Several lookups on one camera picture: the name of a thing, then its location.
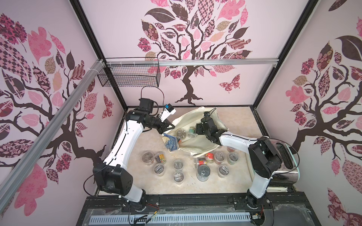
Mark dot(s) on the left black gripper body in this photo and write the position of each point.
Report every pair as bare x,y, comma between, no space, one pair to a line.
155,123

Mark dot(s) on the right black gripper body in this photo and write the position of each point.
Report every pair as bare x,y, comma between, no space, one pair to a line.
204,128

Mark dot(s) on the clear lid seed jar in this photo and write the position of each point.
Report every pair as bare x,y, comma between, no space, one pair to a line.
181,134

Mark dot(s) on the cream canvas tote bag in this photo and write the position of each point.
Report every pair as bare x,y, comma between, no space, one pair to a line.
196,145

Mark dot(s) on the red label jar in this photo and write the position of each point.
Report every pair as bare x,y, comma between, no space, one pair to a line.
209,157

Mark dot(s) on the yellow label jar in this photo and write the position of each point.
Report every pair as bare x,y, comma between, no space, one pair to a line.
160,158

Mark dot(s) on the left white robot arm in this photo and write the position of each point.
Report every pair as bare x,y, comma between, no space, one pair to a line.
111,176

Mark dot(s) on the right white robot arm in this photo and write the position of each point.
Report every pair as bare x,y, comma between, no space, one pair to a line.
264,156

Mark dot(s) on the mint green chrome toaster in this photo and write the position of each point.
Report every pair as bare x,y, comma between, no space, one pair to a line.
287,175

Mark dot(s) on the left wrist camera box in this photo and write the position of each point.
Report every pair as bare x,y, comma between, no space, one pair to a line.
168,110

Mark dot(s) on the black wire wall basket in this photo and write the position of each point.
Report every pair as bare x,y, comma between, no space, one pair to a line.
130,72

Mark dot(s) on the aluminium rail back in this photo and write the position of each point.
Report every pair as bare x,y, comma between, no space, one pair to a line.
208,62

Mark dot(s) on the aluminium rail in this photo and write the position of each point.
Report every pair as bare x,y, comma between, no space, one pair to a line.
16,177
208,62

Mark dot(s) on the white slotted cable duct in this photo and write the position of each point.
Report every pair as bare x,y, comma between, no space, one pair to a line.
172,219

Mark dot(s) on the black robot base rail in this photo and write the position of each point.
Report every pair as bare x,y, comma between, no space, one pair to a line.
276,209

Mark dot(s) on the aluminium rail left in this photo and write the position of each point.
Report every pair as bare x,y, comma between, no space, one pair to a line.
16,177

